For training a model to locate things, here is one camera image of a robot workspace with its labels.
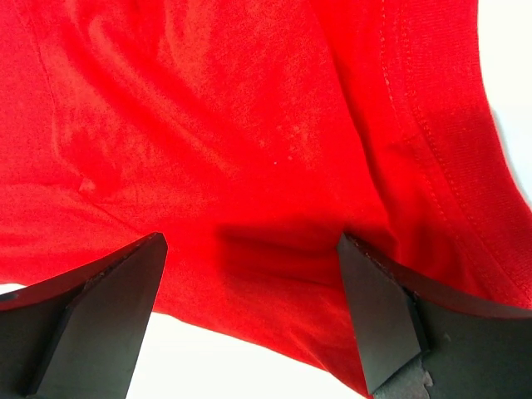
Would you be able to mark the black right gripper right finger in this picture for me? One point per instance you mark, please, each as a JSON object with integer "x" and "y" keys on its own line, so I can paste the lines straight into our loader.
{"x": 418, "y": 338}

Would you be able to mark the red t-shirt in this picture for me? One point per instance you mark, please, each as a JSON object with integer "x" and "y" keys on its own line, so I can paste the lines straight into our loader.
{"x": 253, "y": 134}

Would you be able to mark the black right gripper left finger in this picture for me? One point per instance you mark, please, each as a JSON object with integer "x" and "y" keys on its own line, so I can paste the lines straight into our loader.
{"x": 79, "y": 334}

